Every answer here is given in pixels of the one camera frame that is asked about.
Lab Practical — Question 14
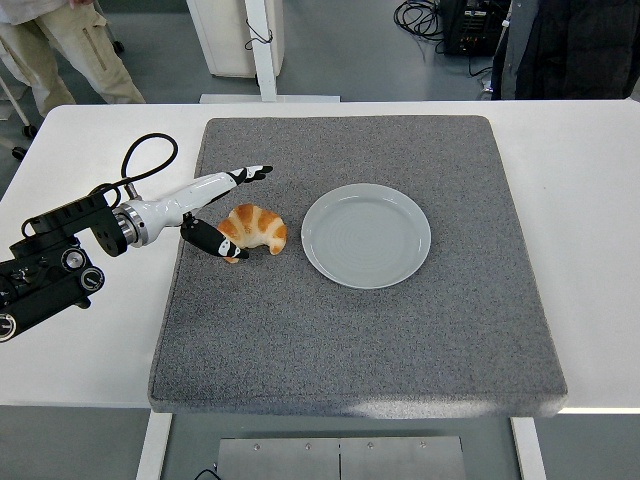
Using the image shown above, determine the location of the golden croissant bread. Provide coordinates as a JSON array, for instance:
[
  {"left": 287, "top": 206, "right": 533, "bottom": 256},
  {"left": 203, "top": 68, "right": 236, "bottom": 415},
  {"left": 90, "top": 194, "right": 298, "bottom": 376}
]
[{"left": 215, "top": 203, "right": 289, "bottom": 264}]

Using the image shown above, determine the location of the white wheeled frame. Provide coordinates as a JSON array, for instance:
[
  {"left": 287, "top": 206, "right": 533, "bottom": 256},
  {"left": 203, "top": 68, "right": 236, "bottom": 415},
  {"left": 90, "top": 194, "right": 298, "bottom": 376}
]
[{"left": 0, "top": 74, "right": 39, "bottom": 161}]

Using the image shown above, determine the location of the thin black hanging cable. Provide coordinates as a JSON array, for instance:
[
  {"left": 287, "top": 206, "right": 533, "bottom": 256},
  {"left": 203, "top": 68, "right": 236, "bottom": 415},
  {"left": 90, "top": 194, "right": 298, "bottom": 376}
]
[{"left": 243, "top": 27, "right": 274, "bottom": 51}]

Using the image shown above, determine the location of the black floor cables bundle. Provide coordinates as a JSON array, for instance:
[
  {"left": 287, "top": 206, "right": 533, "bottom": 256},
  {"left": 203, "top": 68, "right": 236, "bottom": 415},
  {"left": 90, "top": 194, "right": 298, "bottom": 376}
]
[{"left": 393, "top": 0, "right": 447, "bottom": 54}]

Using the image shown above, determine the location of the person in light clothes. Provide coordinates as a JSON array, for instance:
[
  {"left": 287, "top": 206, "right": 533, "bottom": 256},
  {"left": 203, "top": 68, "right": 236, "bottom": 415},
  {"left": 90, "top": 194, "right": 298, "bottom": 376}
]
[{"left": 0, "top": 0, "right": 146, "bottom": 119}]

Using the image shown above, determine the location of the round grey plate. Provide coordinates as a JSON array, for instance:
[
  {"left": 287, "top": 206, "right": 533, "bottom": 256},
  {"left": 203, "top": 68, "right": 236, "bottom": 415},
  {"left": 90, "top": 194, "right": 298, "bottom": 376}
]
[{"left": 300, "top": 182, "right": 432, "bottom": 290}]

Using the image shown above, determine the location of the grey felt mat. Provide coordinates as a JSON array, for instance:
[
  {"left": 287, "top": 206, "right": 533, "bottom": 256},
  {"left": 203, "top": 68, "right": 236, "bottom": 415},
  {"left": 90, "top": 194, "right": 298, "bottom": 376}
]
[{"left": 147, "top": 115, "right": 570, "bottom": 419}]

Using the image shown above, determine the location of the grey metal plate with screws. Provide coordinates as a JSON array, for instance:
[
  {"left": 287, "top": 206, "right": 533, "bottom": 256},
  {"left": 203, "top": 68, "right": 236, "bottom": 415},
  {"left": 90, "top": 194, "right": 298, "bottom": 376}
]
[{"left": 216, "top": 435, "right": 467, "bottom": 480}]

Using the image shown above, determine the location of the white post with base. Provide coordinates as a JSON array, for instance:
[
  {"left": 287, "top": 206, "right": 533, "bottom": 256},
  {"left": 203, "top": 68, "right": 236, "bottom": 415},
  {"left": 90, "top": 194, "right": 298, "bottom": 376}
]
[{"left": 199, "top": 0, "right": 341, "bottom": 104}]

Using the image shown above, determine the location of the black equipment box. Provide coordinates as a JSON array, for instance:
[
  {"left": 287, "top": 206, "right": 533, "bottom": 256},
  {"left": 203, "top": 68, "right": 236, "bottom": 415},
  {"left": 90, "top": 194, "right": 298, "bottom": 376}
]
[{"left": 439, "top": 0, "right": 509, "bottom": 57}]

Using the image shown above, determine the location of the person in dark coat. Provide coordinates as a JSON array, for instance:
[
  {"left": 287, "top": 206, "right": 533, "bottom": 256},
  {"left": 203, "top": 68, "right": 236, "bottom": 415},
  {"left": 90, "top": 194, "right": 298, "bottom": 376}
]
[{"left": 490, "top": 0, "right": 640, "bottom": 101}]

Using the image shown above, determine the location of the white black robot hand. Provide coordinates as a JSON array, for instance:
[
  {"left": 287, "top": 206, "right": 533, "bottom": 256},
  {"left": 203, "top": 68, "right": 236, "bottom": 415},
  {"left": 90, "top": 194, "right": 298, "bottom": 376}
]
[{"left": 135, "top": 164, "right": 274, "bottom": 263}]

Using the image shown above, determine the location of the white chair leg with caster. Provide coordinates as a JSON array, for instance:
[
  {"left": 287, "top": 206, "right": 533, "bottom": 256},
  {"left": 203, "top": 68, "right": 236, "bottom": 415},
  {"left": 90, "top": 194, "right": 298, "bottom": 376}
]
[{"left": 94, "top": 0, "right": 126, "bottom": 54}]

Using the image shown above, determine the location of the white table leg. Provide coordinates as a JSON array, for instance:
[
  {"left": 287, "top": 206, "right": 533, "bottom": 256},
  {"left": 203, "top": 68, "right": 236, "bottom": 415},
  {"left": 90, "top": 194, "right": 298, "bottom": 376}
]
[
  {"left": 509, "top": 416, "right": 548, "bottom": 480},
  {"left": 135, "top": 412, "right": 174, "bottom": 480}
]

